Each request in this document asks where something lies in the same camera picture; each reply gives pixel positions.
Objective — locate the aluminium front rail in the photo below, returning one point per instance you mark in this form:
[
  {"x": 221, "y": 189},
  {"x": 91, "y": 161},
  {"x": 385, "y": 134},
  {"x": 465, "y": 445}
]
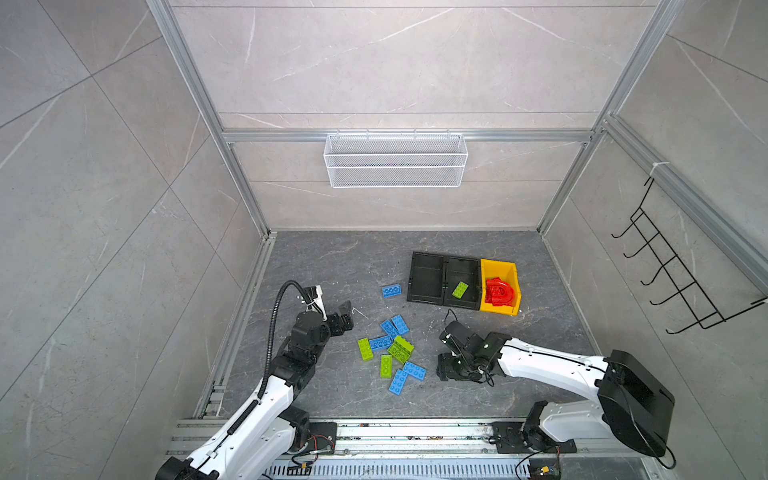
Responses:
[{"x": 453, "y": 448}]

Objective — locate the white wire mesh basket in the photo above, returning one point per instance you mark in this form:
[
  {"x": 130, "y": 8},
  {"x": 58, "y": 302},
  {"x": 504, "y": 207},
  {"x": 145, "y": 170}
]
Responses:
[{"x": 417, "y": 160}]

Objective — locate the blue lego near bins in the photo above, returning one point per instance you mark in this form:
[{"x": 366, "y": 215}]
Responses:
[{"x": 393, "y": 290}]

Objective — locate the blue lego low left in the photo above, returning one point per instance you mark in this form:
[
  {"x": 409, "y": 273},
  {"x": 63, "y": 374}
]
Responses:
[{"x": 380, "y": 343}]

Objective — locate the blue lego bottom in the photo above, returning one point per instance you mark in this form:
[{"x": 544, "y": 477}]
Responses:
[{"x": 398, "y": 382}]

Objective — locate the red arch lego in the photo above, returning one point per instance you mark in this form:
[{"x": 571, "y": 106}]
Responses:
[{"x": 499, "y": 293}]

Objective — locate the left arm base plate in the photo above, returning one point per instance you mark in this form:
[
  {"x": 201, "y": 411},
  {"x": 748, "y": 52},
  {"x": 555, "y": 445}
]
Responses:
[{"x": 315, "y": 435}]

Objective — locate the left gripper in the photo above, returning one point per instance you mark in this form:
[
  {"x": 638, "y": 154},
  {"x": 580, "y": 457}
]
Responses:
[{"x": 346, "y": 320}]

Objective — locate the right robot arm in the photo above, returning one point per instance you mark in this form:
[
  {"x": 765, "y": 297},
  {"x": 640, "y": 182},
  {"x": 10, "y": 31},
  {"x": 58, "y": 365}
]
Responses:
[{"x": 619, "y": 400}]

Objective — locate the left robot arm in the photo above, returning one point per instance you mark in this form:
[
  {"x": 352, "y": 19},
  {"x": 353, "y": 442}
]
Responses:
[{"x": 267, "y": 424}]

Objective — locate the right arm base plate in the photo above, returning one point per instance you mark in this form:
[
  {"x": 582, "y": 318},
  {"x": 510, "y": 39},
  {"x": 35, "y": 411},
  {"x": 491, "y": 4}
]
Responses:
[{"x": 521, "y": 437}]

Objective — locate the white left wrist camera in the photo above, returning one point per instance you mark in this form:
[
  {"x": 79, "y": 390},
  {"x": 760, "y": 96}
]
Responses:
[{"x": 315, "y": 303}]

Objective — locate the blue lego centre left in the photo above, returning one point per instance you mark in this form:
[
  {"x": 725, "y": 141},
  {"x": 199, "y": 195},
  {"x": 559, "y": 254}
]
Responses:
[{"x": 389, "y": 328}]

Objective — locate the green lego far left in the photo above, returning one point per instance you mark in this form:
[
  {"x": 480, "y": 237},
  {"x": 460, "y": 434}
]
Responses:
[{"x": 365, "y": 349}]

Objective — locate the blue lego lower right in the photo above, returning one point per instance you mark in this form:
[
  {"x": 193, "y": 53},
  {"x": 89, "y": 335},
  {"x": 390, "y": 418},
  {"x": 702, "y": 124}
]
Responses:
[{"x": 414, "y": 370}]

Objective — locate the blue lego centre right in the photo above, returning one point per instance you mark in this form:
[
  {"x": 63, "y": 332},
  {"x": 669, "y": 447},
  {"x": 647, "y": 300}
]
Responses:
[{"x": 400, "y": 325}]

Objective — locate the black wire hook rack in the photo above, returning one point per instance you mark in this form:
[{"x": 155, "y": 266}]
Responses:
[{"x": 670, "y": 265}]

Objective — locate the yellow plastic bin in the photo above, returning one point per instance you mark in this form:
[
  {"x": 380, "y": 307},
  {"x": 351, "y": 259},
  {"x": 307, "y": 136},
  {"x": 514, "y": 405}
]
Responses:
[{"x": 507, "y": 272}]

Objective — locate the green lego large plate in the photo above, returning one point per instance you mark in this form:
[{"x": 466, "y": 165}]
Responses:
[{"x": 460, "y": 290}]

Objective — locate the black bin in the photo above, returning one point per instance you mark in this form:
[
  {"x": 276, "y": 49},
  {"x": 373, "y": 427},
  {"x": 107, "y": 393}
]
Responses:
[
  {"x": 464, "y": 270},
  {"x": 425, "y": 284}
]

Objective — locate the green lego stacked centre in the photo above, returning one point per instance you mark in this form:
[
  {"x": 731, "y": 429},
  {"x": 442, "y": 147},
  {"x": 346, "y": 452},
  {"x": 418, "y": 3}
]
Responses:
[{"x": 401, "y": 350}]

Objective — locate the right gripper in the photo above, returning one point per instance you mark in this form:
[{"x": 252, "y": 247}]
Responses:
[{"x": 444, "y": 371}]

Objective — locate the green lego small lower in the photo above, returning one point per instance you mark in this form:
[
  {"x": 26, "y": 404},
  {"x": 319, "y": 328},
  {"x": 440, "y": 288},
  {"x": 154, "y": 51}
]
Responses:
[{"x": 386, "y": 366}]

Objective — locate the white zip tie scrap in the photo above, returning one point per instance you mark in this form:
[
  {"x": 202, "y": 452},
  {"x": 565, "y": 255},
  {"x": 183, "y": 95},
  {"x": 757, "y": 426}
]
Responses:
[{"x": 360, "y": 313}]

